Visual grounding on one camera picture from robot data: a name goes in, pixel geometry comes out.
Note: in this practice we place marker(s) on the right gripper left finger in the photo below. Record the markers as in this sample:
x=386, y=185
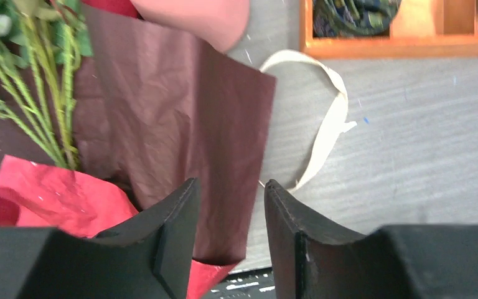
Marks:
x=146, y=256

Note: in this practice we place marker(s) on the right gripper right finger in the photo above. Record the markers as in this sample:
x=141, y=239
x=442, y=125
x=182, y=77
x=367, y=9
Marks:
x=315, y=257

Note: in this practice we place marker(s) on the cream printed ribbon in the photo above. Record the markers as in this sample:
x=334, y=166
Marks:
x=333, y=124

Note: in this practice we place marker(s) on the red wrapping paper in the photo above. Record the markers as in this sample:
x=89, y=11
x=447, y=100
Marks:
x=156, y=106

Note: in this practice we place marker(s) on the pink flower bunch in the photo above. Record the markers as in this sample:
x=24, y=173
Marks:
x=42, y=45

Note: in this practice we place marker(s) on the pink cylindrical vase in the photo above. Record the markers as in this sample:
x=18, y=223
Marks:
x=222, y=23

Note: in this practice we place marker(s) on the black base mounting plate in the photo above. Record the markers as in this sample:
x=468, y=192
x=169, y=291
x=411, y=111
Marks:
x=253, y=284

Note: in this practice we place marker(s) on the dark rolled tie left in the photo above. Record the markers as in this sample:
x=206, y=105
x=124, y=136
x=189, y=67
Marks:
x=353, y=18

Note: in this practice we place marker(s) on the orange compartment tray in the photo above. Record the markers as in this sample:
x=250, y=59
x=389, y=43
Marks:
x=421, y=29

